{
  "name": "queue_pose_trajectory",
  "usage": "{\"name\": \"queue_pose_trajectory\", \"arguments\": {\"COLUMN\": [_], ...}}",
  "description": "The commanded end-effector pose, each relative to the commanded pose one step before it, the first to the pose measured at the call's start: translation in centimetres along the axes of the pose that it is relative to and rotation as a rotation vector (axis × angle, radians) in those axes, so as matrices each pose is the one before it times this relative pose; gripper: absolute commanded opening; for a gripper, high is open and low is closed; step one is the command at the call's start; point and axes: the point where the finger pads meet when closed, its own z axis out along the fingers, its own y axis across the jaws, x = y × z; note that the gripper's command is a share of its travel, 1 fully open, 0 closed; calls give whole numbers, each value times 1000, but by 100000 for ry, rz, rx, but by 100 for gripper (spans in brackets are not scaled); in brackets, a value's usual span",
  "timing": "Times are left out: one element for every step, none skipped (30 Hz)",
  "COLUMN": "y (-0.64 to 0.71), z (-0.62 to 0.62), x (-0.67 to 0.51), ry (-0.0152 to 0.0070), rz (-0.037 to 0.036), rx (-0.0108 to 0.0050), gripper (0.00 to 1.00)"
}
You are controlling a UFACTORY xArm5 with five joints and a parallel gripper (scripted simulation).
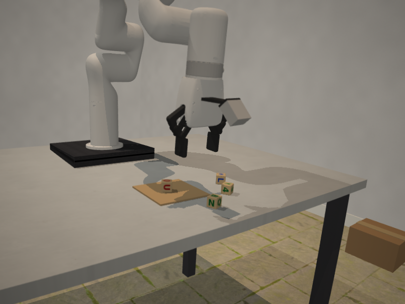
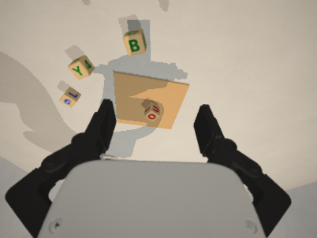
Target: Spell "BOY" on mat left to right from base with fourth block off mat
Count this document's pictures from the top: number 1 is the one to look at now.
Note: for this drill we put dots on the brown flat mat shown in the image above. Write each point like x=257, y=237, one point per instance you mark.
x=181, y=191

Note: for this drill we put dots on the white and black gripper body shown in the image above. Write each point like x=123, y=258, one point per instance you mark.
x=200, y=113

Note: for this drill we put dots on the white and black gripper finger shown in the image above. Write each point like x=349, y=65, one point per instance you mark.
x=181, y=142
x=214, y=135

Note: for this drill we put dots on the wooden letter block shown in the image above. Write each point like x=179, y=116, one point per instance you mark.
x=227, y=188
x=214, y=201
x=220, y=178
x=166, y=185

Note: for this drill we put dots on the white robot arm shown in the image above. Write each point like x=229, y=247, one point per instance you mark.
x=204, y=30

